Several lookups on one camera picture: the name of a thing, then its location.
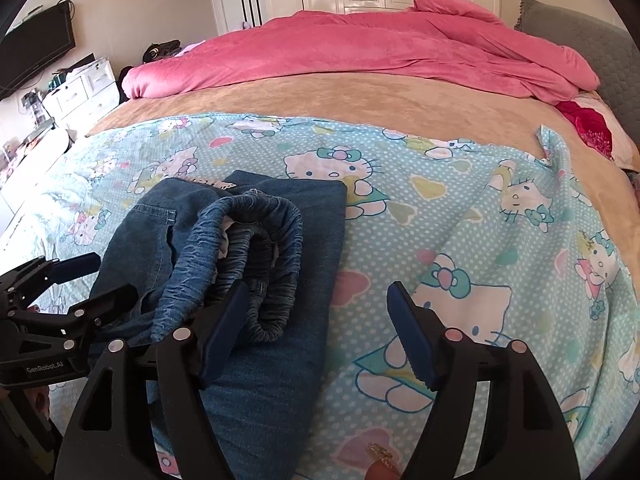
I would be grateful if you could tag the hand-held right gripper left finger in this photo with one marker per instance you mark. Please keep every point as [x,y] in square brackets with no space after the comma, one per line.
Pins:
[225,340]

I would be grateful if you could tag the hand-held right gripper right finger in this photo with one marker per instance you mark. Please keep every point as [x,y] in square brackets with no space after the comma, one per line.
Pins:
[412,340]

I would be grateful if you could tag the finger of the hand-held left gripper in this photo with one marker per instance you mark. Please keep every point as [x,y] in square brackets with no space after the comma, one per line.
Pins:
[75,265]
[115,302]

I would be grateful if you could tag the denim pants with lace trim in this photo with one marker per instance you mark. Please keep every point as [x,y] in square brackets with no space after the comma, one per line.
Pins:
[290,360]

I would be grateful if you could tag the person's right hand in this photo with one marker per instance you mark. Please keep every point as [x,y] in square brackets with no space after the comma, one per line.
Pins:
[382,467]

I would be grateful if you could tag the white desk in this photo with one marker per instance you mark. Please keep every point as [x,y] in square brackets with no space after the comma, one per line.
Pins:
[35,157]

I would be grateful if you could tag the blue cartoon printed sheet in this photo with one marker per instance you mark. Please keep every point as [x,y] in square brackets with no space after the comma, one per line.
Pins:
[450,220]

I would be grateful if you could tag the white drawer unit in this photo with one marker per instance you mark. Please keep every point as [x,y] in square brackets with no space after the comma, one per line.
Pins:
[82,92]

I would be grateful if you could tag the black television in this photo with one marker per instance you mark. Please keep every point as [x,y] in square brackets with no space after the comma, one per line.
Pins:
[35,50]

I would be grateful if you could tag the black handbag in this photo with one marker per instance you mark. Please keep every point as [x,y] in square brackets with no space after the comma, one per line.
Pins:
[161,51]

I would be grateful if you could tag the tan plush blanket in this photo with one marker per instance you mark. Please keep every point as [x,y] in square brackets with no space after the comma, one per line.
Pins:
[350,100]

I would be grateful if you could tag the red floral pillow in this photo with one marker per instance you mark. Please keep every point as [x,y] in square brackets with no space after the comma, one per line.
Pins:
[592,125]

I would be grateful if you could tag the pink duvet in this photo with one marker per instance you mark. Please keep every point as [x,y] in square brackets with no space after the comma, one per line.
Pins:
[350,50]

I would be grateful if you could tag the grey quilted headboard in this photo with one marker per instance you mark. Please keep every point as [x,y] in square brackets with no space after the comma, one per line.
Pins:
[590,45]

